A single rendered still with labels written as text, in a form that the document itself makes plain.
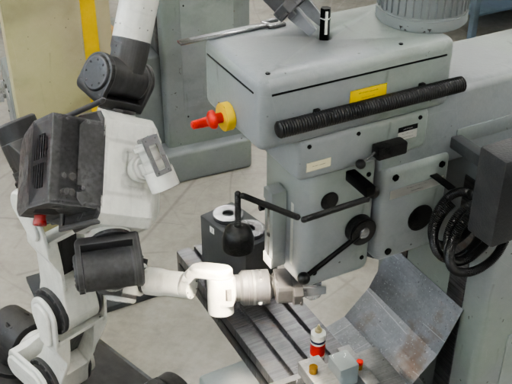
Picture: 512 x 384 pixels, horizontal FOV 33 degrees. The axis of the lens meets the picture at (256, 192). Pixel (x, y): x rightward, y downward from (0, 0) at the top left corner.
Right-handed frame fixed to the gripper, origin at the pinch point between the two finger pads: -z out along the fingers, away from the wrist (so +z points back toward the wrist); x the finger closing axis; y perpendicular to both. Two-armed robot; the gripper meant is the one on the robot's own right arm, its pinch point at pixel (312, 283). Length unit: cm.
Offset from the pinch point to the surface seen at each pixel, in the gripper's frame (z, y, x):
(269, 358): 9.9, 27.0, 2.6
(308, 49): 5, -66, -6
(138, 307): 51, 124, 143
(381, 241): -14.4, -17.2, -6.9
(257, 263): 10.0, 15.3, 29.4
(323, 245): 0.2, -19.6, -10.7
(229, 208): 16.7, 7.1, 46.3
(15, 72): 91, 7, 149
